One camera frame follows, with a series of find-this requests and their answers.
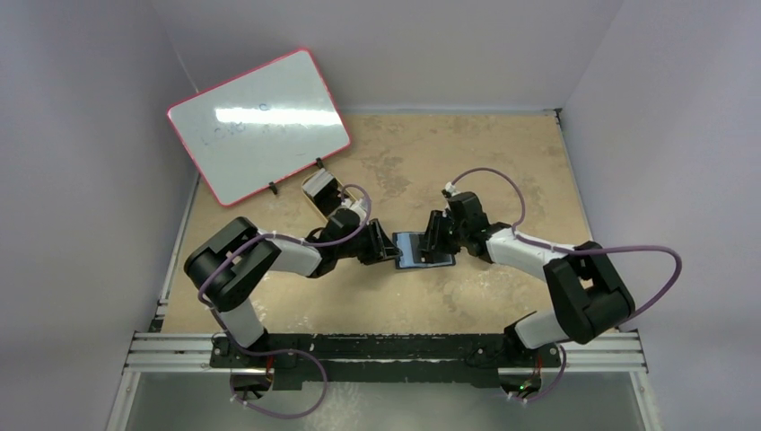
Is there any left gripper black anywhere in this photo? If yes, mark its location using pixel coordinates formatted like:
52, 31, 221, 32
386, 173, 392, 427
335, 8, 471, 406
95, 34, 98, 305
336, 220, 401, 266

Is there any blue leather card holder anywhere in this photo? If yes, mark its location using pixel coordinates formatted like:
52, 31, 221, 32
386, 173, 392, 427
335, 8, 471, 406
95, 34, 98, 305
392, 232, 456, 269

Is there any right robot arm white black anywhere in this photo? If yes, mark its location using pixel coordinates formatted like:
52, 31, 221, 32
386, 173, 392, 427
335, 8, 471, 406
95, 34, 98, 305
421, 191, 635, 365

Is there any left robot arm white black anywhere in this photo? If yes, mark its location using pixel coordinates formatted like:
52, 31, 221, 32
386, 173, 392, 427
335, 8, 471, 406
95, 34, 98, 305
183, 209, 401, 367

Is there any beige oval card tray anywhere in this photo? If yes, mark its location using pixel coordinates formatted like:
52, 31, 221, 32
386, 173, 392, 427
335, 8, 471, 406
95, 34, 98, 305
302, 172, 356, 220

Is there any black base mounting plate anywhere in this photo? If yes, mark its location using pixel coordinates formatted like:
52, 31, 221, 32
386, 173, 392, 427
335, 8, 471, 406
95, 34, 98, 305
209, 333, 562, 391

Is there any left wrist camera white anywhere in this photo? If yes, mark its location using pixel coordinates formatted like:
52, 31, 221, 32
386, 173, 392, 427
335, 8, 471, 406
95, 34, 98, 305
339, 198, 368, 219

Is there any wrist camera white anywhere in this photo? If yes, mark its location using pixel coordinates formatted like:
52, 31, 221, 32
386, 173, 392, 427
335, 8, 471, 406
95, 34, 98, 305
442, 182, 459, 199
339, 198, 368, 219

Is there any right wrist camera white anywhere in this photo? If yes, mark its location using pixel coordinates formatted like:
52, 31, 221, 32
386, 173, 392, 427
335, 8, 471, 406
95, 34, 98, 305
442, 182, 459, 199

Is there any whiteboard with pink frame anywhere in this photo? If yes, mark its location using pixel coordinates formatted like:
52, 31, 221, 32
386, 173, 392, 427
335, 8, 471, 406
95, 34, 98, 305
167, 48, 351, 207

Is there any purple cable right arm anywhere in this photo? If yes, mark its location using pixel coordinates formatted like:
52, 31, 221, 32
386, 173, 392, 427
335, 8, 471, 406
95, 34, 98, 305
445, 167, 684, 406

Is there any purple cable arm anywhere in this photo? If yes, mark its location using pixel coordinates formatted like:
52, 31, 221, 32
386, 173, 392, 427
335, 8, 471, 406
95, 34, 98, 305
197, 184, 372, 420
445, 167, 684, 406

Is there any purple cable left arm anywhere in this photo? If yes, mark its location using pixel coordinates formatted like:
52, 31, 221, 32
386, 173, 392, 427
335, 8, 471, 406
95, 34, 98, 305
197, 184, 372, 420

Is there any aluminium rail frame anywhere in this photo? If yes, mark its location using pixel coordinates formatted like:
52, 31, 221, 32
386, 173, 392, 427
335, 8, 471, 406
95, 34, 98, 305
125, 332, 648, 373

